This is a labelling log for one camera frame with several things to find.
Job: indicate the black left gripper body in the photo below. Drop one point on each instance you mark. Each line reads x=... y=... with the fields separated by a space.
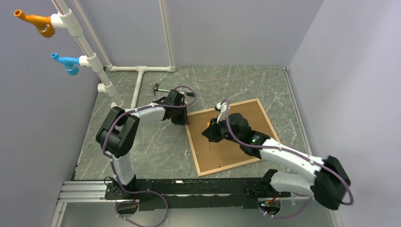
x=179 y=116

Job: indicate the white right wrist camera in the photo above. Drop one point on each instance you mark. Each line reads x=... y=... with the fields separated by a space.
x=223 y=109

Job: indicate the aluminium rail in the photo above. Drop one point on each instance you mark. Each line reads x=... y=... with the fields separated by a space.
x=78 y=192

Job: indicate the blue nozzle fitting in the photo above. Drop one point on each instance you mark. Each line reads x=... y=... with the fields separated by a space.
x=70 y=64

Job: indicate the yellow handled screwdriver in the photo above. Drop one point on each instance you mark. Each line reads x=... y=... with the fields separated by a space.
x=208 y=124

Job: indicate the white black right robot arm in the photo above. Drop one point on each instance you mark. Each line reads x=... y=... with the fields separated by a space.
x=324 y=179

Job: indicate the white PVC pipe stand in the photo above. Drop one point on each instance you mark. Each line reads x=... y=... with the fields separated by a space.
x=65 y=19

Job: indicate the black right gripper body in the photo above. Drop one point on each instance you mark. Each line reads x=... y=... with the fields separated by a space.
x=220 y=131

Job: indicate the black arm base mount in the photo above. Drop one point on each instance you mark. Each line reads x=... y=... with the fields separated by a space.
x=153 y=194

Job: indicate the black handled claw hammer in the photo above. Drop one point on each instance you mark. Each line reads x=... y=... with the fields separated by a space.
x=157 y=89

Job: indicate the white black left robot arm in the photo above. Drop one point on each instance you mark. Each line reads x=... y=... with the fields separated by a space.
x=117 y=132

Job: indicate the orange nozzle fitting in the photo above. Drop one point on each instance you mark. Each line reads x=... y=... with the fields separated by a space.
x=42 y=24

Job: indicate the wooden picture frame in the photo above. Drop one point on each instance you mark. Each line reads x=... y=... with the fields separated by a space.
x=216 y=157

